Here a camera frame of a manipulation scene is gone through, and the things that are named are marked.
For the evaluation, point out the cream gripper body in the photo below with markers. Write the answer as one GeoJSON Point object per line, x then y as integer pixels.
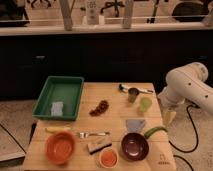
{"type": "Point", "coordinates": [168, 116]}

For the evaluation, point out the dark red grape bunch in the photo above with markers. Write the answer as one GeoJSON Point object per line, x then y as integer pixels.
{"type": "Point", "coordinates": [100, 109]}

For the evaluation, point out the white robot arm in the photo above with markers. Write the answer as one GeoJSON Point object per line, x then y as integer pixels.
{"type": "Point", "coordinates": [186, 82]}

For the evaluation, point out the dark purple bowl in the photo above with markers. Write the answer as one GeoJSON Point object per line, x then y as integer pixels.
{"type": "Point", "coordinates": [134, 147]}

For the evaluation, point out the orange red bowl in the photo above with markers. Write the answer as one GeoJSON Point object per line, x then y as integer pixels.
{"type": "Point", "coordinates": [60, 147]}

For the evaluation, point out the light green cup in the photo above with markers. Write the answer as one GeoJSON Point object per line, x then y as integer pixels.
{"type": "Point", "coordinates": [145, 104]}

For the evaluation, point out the metal cup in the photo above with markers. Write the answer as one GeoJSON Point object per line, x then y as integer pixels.
{"type": "Point", "coordinates": [132, 94]}

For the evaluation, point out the small orange filled cup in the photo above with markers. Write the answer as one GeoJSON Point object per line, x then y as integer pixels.
{"type": "Point", "coordinates": [108, 158]}

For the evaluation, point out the green plastic tray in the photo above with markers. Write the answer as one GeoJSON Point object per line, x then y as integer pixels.
{"type": "Point", "coordinates": [65, 89]}

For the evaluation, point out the yellow banana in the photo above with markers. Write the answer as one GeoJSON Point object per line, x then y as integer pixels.
{"type": "Point", "coordinates": [57, 129]}

